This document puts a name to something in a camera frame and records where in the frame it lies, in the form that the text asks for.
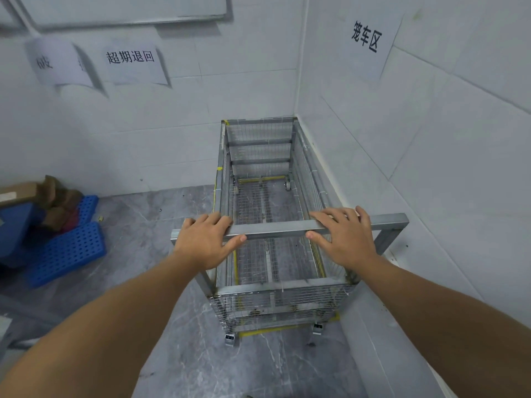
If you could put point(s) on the person's right hand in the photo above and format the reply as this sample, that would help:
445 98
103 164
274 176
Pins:
348 244

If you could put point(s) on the person's left hand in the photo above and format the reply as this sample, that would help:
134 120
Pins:
203 244

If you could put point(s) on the person's right thumb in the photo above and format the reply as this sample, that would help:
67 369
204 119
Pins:
318 240

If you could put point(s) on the person's left little finger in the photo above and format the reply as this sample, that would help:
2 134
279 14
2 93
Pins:
188 223

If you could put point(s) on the person's left thumb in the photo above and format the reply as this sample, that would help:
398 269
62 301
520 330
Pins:
234 242

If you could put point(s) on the person's left middle finger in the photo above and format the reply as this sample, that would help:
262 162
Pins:
215 218

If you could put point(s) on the person's right little finger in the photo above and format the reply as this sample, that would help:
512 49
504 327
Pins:
363 216

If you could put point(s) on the person's right middle finger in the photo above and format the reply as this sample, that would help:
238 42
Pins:
336 214

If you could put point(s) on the person's right forearm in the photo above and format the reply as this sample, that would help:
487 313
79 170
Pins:
448 323

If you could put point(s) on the person's left forearm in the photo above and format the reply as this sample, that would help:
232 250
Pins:
103 327

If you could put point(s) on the small blue perforated plastic pallet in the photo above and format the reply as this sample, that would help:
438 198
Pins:
88 208

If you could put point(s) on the large blue perforated plastic pallet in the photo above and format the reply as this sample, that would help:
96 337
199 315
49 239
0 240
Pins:
68 252

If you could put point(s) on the crumpled brown cardboard pieces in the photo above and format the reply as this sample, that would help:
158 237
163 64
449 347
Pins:
58 203

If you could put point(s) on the blue plastic bin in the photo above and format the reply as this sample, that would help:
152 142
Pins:
16 232

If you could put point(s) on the wide white paper sign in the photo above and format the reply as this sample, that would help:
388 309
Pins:
130 62

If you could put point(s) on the brown cardboard box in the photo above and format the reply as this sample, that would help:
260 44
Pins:
16 193

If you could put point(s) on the tall white paper sign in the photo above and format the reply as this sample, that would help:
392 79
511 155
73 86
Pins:
369 41

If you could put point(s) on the curled white paper sign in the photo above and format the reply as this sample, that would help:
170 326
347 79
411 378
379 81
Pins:
56 62

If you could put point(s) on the white board with metal frame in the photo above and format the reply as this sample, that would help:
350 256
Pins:
124 12

